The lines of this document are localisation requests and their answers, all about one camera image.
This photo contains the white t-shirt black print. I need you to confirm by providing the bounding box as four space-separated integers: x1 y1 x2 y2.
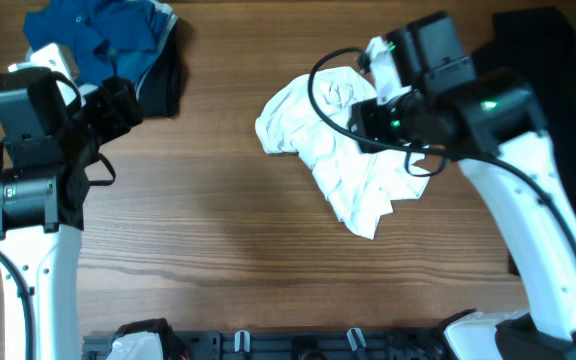
255 74 429 240

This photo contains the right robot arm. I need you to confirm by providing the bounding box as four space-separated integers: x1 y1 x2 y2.
349 12 576 359

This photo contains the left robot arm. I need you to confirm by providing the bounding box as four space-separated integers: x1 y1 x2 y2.
0 67 143 359

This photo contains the black folded garment left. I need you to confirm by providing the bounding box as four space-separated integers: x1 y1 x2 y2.
138 20 184 118

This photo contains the blue polo shirt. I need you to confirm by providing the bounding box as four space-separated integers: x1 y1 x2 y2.
22 0 170 89

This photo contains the black garment right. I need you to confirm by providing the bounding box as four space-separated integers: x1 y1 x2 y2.
472 7 576 215

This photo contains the right black cable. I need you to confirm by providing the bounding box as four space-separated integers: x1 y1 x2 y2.
306 47 576 321

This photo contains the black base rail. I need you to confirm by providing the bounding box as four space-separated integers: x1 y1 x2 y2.
81 327 449 360

